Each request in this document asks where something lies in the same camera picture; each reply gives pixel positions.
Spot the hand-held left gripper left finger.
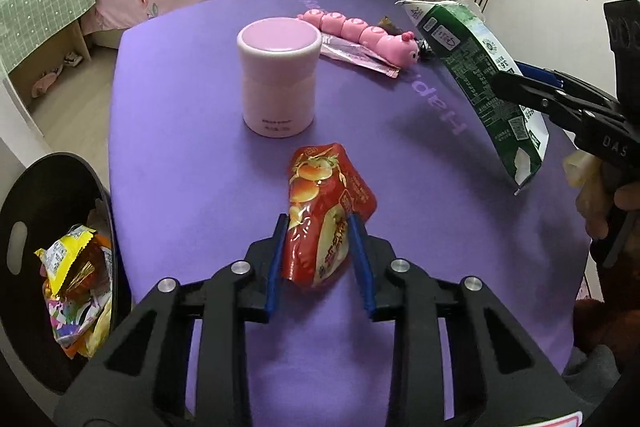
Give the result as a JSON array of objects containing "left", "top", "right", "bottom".
[{"left": 55, "top": 213, "right": 290, "bottom": 427}]

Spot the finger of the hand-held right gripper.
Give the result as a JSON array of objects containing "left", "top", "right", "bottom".
[
  {"left": 515, "top": 62, "right": 608, "bottom": 100},
  {"left": 492, "top": 71, "right": 618, "bottom": 130}
]

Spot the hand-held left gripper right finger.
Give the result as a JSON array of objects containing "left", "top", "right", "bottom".
[{"left": 347, "top": 213, "right": 586, "bottom": 427}]

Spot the green white milk carton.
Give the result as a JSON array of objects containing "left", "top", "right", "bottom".
[{"left": 395, "top": 0, "right": 551, "bottom": 196}]

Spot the red snack packet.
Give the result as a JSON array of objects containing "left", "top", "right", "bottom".
[{"left": 281, "top": 142, "right": 377, "bottom": 290}]

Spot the yellow snack bag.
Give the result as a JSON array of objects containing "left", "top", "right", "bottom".
[{"left": 34, "top": 227, "right": 96, "bottom": 295}]

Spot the black trash bin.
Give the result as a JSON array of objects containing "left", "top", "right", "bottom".
[{"left": 0, "top": 152, "right": 133, "bottom": 395}]

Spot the person's right hand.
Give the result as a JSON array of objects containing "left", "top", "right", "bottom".
[{"left": 562, "top": 150, "right": 640, "bottom": 240}]

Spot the purple table mat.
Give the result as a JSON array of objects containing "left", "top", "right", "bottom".
[{"left": 107, "top": 0, "right": 593, "bottom": 427}]

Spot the pink caterpillar toy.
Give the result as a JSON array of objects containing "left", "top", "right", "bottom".
[{"left": 296, "top": 8, "right": 422, "bottom": 68}]

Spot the pink flat wrapper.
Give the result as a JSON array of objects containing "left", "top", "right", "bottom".
[{"left": 320, "top": 33, "right": 401, "bottom": 78}]

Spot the pink cup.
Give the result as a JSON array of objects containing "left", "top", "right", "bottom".
[{"left": 236, "top": 18, "right": 322, "bottom": 138}]

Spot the multicoloured wrapper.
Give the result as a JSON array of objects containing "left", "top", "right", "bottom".
[{"left": 44, "top": 291, "right": 110, "bottom": 349}]

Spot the grey garment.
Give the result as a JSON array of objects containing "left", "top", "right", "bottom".
[{"left": 561, "top": 346, "right": 622, "bottom": 380}]

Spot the pink slipper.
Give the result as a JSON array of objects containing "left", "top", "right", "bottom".
[{"left": 31, "top": 70, "right": 64, "bottom": 98}]

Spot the wooden nightstand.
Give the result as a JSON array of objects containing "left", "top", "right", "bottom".
[{"left": 10, "top": 19, "right": 93, "bottom": 108}]

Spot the green checked cloth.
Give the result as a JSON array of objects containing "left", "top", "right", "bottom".
[{"left": 0, "top": 0, "right": 97, "bottom": 80}]

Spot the beige bed frame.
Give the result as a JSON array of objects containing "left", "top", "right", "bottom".
[{"left": 95, "top": 28, "right": 122, "bottom": 51}]

